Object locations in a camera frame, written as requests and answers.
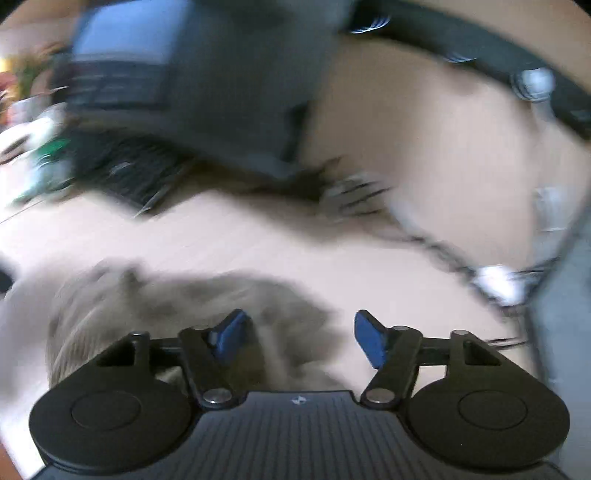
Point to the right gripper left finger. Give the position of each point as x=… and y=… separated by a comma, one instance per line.
x=136, y=400

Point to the brown polka dot sweater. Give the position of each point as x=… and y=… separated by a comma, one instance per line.
x=289, y=339

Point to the white cable connector bundle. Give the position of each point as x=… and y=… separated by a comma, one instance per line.
x=502, y=285

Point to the black computer monitor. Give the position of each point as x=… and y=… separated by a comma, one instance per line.
x=229, y=80

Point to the black keyboard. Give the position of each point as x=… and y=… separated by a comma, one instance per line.
x=138, y=171

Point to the white computer tower case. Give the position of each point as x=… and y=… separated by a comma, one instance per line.
x=560, y=314

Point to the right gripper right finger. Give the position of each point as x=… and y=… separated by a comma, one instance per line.
x=460, y=397

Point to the green lid glass jar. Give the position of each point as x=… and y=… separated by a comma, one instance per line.
x=49, y=172

